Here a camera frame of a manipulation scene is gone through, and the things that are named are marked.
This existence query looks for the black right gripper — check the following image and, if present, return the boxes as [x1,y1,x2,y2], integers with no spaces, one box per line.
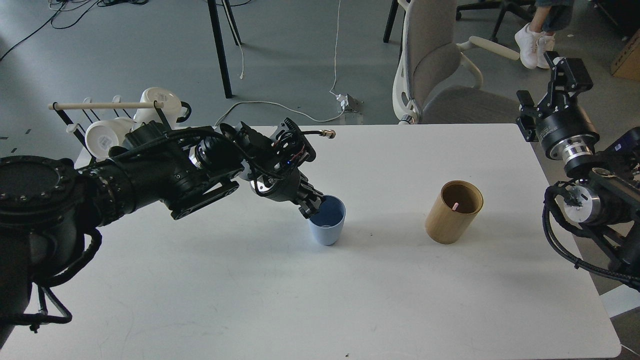
[516,51,600,162]

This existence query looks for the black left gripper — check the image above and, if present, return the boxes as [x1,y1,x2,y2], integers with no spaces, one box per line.
[239,118,325,219]

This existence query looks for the light blue plastic cup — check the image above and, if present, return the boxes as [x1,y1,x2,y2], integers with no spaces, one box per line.
[307,194,346,246]

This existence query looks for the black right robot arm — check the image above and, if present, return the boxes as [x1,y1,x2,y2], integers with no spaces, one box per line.
[516,51,640,290]

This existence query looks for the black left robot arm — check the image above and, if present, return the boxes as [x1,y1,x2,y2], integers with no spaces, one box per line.
[0,118,327,344]

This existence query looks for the white sneaker right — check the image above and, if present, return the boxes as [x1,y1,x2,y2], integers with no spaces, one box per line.
[536,34,556,69]

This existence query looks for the white sneaker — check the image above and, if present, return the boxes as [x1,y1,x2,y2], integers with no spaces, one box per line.
[514,23,543,69]
[536,34,556,69]

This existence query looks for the white sneaker left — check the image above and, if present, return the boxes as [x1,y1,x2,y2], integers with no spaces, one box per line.
[514,23,543,69]

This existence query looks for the cardboard box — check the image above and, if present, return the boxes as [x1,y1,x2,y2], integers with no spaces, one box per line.
[609,42,640,82]

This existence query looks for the black office chair base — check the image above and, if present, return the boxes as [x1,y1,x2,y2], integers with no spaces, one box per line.
[456,0,538,42]

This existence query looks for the grey white office chair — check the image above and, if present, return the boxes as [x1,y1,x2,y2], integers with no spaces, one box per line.
[391,0,519,125]

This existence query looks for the bamboo cylindrical holder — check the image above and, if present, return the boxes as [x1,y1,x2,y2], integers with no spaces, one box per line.
[425,180,483,245]

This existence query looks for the white mug on rack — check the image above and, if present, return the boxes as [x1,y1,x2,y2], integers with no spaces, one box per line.
[84,117,134,160]

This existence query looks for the black table leg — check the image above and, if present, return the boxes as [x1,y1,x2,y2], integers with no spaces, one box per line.
[206,0,233,100]

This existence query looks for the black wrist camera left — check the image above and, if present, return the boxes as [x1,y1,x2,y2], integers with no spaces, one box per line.
[218,121,278,173]

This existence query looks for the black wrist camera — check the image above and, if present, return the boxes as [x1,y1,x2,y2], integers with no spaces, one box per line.
[218,121,278,173]
[603,126,640,172]

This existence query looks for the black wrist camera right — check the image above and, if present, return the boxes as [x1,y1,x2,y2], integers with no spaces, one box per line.
[603,126,640,172]

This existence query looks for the white power cable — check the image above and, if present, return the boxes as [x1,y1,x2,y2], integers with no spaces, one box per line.
[214,0,347,126]

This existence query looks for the white mug with black handle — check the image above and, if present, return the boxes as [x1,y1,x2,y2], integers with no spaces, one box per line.
[133,87,193,130]

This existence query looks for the black wire cup rack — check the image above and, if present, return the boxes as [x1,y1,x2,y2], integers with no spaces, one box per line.
[48,87,191,161]

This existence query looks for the black floor cables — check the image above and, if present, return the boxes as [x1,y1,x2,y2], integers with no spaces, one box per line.
[0,0,151,61]

